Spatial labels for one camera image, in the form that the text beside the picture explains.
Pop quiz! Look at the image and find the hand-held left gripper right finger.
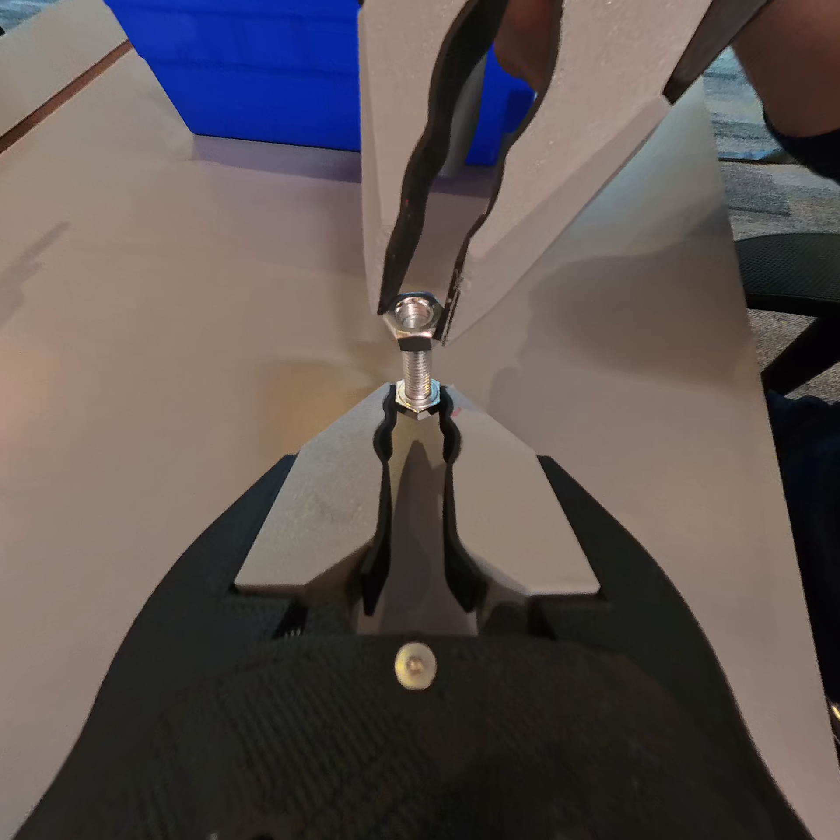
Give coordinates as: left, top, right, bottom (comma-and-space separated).
438, 386, 601, 614

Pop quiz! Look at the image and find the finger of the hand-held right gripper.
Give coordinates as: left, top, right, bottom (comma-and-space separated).
357, 0, 511, 316
440, 0, 716, 347

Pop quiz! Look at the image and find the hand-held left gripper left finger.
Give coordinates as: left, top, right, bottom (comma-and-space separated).
234, 384, 399, 618

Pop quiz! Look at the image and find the blue plastic bin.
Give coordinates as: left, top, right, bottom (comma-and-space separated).
104, 0, 536, 165

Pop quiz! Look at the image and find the silver bolt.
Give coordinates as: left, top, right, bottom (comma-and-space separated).
394, 350, 442, 421

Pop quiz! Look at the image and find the silver hex nut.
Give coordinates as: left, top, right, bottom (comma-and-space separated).
383, 290, 448, 353

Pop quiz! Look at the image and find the person's right forearm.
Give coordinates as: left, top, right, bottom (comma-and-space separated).
763, 108, 840, 179

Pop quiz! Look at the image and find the person's right hand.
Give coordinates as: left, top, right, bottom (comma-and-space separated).
493, 0, 840, 137

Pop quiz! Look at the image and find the person's black chair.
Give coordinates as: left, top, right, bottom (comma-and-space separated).
734, 233, 840, 395

